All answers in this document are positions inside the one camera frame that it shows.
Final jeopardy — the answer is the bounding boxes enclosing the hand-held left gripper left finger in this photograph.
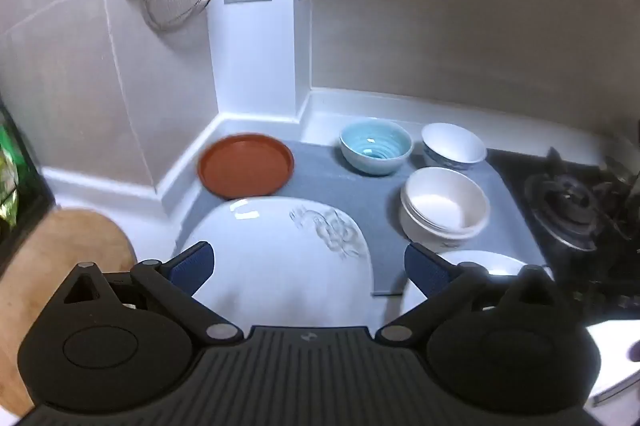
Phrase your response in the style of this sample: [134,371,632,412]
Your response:
[48,242,244,347]

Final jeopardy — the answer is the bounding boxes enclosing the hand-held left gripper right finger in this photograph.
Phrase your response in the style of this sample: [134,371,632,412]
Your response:
[375,242,576,348]

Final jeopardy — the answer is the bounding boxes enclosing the white floral round plate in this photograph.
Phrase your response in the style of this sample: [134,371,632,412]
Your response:
[402,250,555,322]

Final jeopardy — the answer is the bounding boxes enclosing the large white square plate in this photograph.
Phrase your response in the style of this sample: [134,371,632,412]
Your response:
[177,197,373,332]

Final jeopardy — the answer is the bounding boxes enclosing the brown round plate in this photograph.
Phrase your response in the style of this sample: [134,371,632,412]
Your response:
[196,133,295,200]

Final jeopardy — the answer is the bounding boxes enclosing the white bowl with blue pattern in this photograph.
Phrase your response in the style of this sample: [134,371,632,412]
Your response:
[421,122,488,172]

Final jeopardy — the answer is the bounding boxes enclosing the light blue bowl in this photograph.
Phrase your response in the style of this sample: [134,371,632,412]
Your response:
[340,117,414,177]

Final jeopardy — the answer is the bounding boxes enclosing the grey dish mat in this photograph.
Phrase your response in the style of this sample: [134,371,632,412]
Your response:
[172,138,548,298]

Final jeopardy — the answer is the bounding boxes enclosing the wooden cutting board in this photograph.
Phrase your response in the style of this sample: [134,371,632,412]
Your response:
[0,208,138,417]

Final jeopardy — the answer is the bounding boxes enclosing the gas stove burner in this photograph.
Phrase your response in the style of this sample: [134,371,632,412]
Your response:
[487,146,640,322]

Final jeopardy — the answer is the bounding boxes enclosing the green packet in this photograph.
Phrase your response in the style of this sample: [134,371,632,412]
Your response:
[0,108,31,227]

